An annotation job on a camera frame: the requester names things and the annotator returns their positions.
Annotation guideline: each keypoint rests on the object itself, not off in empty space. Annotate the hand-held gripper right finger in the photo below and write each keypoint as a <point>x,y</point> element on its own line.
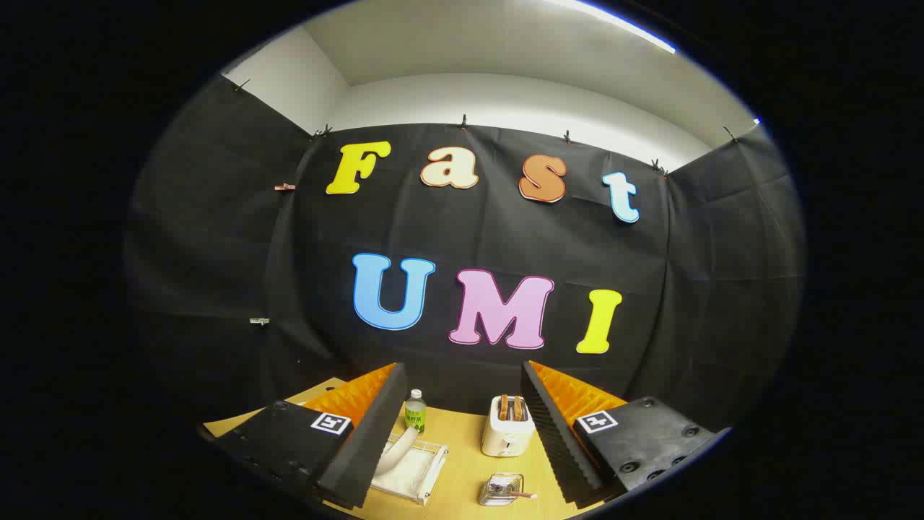
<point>552,433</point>

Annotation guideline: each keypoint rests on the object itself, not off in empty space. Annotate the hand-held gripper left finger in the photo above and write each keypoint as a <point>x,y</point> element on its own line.
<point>375,426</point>

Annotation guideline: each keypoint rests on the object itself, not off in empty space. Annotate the grey round plate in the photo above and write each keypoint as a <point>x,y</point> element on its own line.
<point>397,449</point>

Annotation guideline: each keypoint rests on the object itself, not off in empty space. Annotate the green tea bottle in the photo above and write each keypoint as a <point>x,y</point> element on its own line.
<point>415,413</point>

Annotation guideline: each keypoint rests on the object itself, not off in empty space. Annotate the brown toast slice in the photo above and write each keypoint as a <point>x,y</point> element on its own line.
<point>517,408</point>
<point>502,408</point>

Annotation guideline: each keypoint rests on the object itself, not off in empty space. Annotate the white toaster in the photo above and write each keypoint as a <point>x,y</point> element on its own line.
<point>505,437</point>

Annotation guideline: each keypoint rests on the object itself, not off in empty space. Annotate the row of black clips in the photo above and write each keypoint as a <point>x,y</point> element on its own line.
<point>463,121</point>

